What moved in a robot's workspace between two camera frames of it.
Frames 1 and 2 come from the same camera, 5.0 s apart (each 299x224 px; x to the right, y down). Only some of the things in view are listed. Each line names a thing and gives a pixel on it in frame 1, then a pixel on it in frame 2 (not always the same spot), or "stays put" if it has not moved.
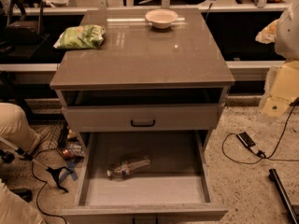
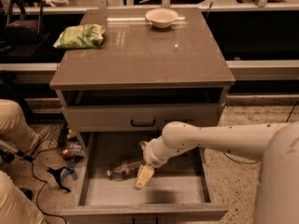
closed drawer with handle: x=183 y=117 stays put
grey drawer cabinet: x=142 y=77 stays put
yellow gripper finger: x=267 y=35 → x=145 y=174
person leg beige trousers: x=15 y=128 stays put
